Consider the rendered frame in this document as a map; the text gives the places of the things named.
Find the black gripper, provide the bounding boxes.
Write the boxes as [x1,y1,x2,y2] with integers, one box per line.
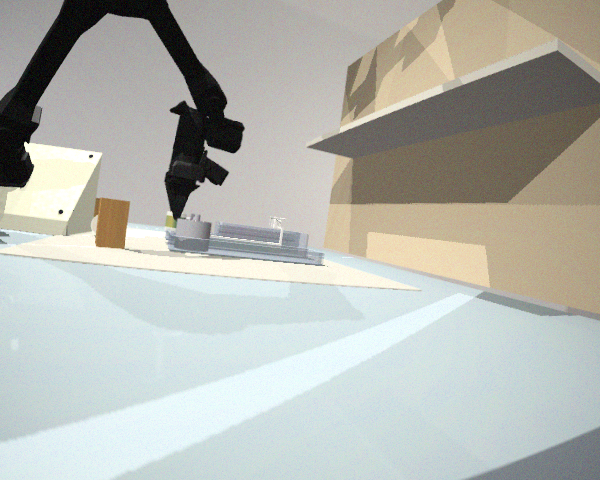
[164,136,206,220]

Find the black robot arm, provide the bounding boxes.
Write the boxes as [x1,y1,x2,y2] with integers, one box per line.
[0,0,245,188]

